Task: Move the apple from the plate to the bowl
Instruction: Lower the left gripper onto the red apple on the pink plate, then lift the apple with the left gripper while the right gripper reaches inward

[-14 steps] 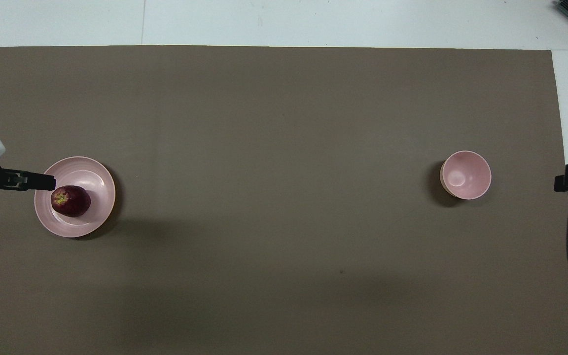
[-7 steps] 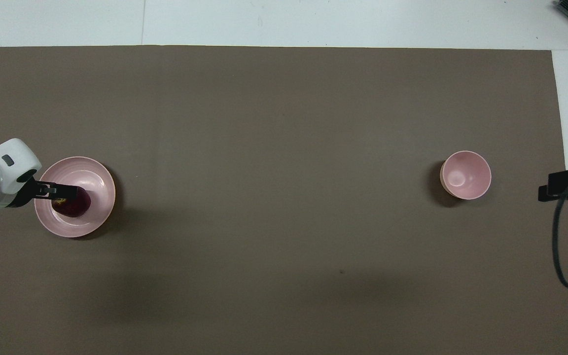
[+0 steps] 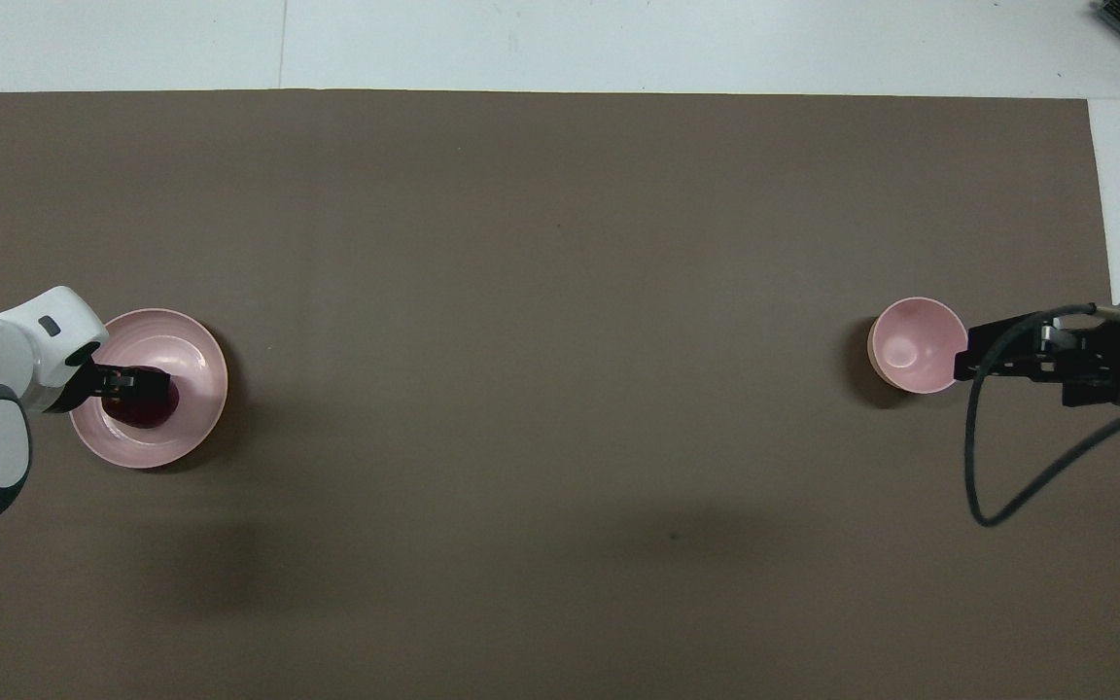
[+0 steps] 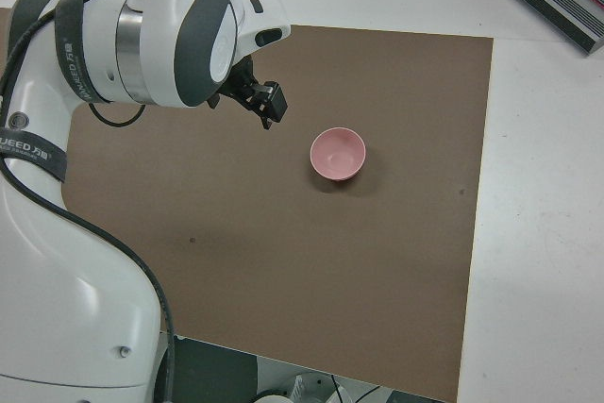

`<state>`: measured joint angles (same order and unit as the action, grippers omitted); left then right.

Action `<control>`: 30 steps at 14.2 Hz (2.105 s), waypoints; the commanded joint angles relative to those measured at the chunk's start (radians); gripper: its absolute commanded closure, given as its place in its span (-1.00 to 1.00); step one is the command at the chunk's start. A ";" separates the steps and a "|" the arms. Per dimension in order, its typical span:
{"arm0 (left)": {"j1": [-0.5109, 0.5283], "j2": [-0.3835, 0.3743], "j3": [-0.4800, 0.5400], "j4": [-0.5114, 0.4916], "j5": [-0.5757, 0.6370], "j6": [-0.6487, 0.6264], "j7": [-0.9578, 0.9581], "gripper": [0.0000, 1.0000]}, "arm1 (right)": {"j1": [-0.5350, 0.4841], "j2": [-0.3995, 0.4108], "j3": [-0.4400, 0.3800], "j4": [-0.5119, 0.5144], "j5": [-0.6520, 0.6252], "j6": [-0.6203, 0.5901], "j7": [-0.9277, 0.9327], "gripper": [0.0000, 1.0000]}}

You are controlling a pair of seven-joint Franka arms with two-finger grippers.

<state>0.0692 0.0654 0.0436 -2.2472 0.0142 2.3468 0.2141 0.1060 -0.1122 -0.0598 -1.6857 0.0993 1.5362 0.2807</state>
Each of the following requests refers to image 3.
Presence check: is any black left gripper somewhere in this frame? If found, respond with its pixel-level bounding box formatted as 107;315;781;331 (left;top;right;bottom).
45;340;174;415

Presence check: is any dark red apple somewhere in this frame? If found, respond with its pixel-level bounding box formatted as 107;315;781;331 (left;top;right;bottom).
101;367;181;430

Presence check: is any pink plate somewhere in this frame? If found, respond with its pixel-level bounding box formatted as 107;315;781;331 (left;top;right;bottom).
69;308;229;471

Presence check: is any pink bowl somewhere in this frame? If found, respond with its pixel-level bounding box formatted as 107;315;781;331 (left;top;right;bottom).
866;297;970;396

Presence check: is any brown table mat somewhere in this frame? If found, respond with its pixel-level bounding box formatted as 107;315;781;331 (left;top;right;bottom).
0;89;1120;700

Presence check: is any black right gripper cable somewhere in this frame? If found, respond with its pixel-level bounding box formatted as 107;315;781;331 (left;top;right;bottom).
966;303;1120;527

